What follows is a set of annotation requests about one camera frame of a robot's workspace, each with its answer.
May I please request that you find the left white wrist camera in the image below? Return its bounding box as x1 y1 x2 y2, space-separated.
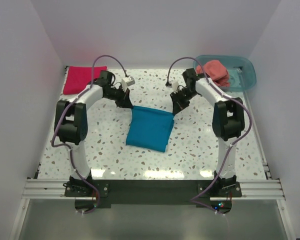
121 76 135 92

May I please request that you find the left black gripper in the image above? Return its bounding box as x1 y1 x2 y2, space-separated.
104 85 133 109

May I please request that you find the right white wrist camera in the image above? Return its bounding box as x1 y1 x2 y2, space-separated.
171 81 179 93

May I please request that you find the blue t shirt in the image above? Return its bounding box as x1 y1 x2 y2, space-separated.
126 106 174 153

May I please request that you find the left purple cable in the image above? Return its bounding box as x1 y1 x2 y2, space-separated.
50 54 128 215

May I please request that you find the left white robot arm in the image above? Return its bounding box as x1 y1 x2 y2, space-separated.
51 70 135 196

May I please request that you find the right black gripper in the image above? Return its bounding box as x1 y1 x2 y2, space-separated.
170 87 199 115

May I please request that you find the aluminium rail frame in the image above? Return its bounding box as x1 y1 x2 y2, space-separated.
10 158 296 240

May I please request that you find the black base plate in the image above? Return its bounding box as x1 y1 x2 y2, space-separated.
63 178 243 213

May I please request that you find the folded red t shirt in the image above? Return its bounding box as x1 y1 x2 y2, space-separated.
62 66 92 95

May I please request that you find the salmon t shirt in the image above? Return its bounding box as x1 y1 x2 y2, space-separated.
203 60 230 88

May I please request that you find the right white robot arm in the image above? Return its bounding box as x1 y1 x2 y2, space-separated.
170 68 245 197

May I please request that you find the teal plastic bin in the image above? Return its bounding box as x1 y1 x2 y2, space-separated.
196 55 257 92

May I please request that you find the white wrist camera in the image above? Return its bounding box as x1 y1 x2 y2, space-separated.
171 81 179 93
121 76 135 92

